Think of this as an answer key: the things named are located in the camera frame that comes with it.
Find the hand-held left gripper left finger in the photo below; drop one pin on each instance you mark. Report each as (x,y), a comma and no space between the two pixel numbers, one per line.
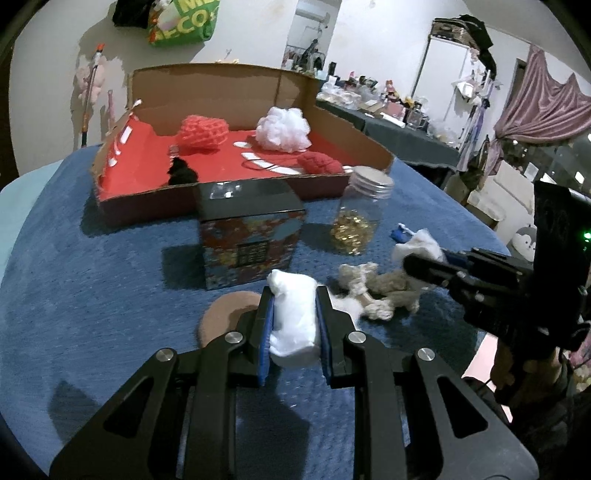
(265,341)

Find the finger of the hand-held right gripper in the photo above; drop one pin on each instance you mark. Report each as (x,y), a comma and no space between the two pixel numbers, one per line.
(457,259)
(429,272)

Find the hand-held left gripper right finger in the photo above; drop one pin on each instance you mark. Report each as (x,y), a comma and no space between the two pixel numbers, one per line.
(323,341)

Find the white cloth with blue clip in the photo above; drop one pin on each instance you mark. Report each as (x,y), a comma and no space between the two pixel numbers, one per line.
(418,244)

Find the white cotton roll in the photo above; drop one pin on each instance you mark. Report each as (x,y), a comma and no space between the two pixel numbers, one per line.
(295,323)

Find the cream crochet cloth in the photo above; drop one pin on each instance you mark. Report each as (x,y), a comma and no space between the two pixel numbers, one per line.
(388,286)

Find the blue white packet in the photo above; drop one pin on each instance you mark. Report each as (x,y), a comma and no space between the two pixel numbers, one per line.
(399,233)

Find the brown round powder puff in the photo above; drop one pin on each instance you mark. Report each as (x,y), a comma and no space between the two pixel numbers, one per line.
(221,314)

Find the black fuzzy scrunchie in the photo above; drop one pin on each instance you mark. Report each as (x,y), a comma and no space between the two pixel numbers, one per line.
(182,173)

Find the white mesh bath loofah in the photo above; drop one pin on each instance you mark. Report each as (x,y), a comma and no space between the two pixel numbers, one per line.
(282,127)

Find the coral foam net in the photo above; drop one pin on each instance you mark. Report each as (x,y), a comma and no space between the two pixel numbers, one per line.
(203,131)

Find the cardboard box red inside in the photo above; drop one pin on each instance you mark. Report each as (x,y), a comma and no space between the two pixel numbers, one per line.
(207,92)

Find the person's right forearm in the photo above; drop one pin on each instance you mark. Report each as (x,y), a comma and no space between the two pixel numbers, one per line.
(558,415)

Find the person's right hand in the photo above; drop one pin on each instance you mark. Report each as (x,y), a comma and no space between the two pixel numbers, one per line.
(507,369)

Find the grey white plush toy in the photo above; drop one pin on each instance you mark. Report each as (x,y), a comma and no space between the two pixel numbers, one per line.
(524,240)

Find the white storage box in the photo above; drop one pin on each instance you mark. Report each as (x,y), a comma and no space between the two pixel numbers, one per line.
(503,194)

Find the glass jar with gold clips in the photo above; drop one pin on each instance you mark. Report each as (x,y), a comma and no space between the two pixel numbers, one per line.
(358,217)

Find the pink cloth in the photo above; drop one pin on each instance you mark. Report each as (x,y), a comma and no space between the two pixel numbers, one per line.
(482,355)

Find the dark patterned tin box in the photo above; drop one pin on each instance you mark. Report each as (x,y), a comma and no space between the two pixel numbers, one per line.
(249,230)

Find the table with dark green cloth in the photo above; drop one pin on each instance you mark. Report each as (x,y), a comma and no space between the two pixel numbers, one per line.
(406,138)

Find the hanging clothes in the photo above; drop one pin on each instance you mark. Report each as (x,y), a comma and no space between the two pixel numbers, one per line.
(480,115)

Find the pink curtain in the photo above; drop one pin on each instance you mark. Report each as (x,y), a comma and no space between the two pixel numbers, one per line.
(540,110)

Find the clutter of cosmetics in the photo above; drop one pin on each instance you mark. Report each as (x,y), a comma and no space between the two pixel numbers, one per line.
(388,97)

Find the white wardrobe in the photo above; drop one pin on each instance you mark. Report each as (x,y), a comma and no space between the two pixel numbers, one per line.
(443,83)

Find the dark case on wardrobe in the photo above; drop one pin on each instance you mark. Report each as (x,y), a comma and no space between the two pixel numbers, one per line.
(450,30)

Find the light blue bed sheet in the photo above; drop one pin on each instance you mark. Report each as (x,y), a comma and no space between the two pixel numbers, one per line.
(23,207)

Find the orange tipped stick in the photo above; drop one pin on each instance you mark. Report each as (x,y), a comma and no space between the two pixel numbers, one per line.
(92,92)

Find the pink plush toy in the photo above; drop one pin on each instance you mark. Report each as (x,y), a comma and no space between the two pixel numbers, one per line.
(85,78)

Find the green tote bag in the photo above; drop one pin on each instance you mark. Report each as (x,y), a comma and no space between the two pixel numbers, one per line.
(184,23)

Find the black bag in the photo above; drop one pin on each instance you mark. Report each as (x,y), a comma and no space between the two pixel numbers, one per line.
(131,11)

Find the wall mirror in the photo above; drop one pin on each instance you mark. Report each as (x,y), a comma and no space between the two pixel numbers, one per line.
(309,37)

